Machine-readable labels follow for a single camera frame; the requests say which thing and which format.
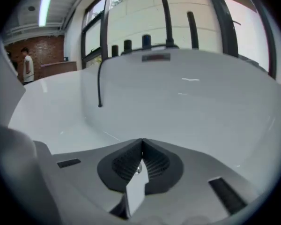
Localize long ceiling light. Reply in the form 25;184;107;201
38;0;52;27

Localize black shower hose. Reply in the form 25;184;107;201
97;61;106;108

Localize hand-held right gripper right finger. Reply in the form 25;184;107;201
131;138;260;225

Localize wooden counter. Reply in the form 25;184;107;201
40;60;77;79

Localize black window frame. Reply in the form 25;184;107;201
81;0;278;80

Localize white bathtub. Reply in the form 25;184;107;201
8;47;281;196

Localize tall black faucet spout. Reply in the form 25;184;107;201
156;0;180;49

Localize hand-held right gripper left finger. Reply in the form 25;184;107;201
34;138;143;225

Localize dark rectangular overflow plate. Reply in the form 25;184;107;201
141;53;171;62

